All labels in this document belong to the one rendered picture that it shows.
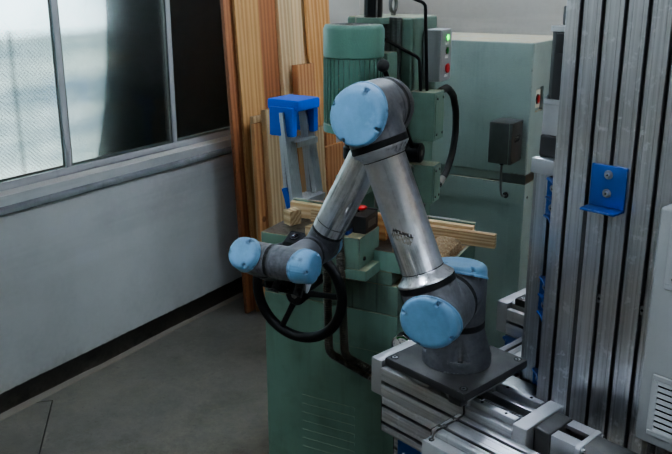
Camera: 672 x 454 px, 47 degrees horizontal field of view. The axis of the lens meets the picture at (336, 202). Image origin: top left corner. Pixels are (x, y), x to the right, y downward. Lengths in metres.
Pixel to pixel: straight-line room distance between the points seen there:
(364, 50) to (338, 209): 0.62
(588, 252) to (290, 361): 1.12
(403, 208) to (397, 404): 0.54
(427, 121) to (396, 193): 0.92
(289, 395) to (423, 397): 0.81
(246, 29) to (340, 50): 1.65
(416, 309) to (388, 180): 0.25
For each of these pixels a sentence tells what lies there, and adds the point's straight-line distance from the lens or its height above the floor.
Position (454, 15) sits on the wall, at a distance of 4.67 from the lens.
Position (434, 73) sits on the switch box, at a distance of 2.47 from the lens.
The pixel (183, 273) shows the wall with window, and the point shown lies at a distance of 3.86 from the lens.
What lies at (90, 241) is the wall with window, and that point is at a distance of 3.41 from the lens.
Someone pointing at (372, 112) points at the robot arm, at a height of 1.39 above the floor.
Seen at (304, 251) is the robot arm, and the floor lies 1.06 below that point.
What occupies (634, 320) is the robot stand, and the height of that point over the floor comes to 0.98.
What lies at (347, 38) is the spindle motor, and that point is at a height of 1.47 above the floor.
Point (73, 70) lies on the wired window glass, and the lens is 3.36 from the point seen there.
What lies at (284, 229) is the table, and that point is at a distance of 2.35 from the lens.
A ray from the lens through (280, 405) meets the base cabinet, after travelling 2.54.
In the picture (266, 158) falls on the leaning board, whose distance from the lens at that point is 3.74.
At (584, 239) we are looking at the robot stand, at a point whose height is 1.12.
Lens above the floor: 1.61
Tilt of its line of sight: 16 degrees down
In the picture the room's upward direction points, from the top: straight up
